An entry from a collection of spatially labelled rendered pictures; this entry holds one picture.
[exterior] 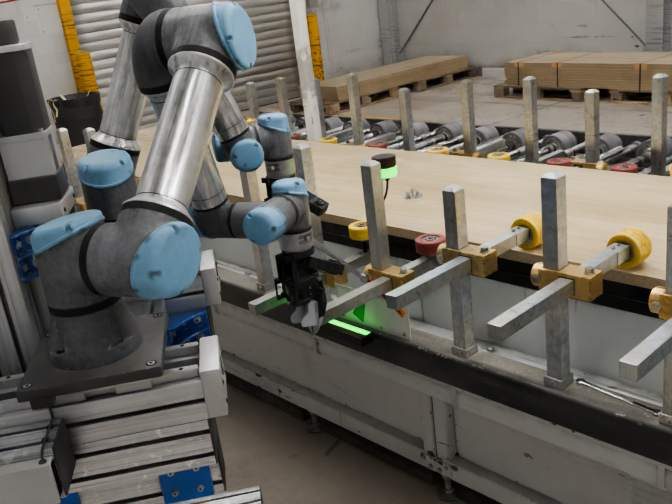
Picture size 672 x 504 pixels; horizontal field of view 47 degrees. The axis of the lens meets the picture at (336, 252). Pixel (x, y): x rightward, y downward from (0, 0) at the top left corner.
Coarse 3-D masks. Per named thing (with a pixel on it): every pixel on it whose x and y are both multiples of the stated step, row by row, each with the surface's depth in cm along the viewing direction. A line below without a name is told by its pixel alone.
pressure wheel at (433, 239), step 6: (426, 234) 202; (432, 234) 202; (438, 234) 201; (420, 240) 198; (426, 240) 199; (432, 240) 198; (438, 240) 197; (444, 240) 197; (420, 246) 197; (426, 246) 196; (432, 246) 196; (438, 246) 196; (420, 252) 198; (426, 252) 197; (432, 252) 196
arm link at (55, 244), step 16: (48, 224) 121; (64, 224) 117; (80, 224) 117; (96, 224) 119; (32, 240) 118; (48, 240) 116; (64, 240) 116; (80, 240) 117; (48, 256) 117; (64, 256) 117; (80, 256) 116; (48, 272) 119; (64, 272) 117; (80, 272) 116; (48, 288) 120; (64, 288) 119; (80, 288) 118; (48, 304) 122; (64, 304) 120; (80, 304) 120
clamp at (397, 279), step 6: (366, 270) 196; (372, 270) 193; (378, 270) 192; (384, 270) 192; (390, 270) 191; (396, 270) 191; (408, 270) 190; (372, 276) 194; (378, 276) 192; (384, 276) 191; (390, 276) 189; (396, 276) 187; (402, 276) 187; (408, 276) 188; (414, 276) 190; (396, 282) 188; (402, 282) 187
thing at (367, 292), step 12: (408, 264) 196; (420, 264) 196; (432, 264) 199; (360, 288) 185; (372, 288) 185; (384, 288) 188; (336, 300) 180; (348, 300) 180; (360, 300) 183; (336, 312) 178
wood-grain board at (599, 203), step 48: (144, 144) 384; (336, 144) 327; (240, 192) 270; (336, 192) 255; (384, 192) 247; (432, 192) 241; (480, 192) 234; (528, 192) 228; (576, 192) 222; (624, 192) 217; (480, 240) 195; (576, 240) 187
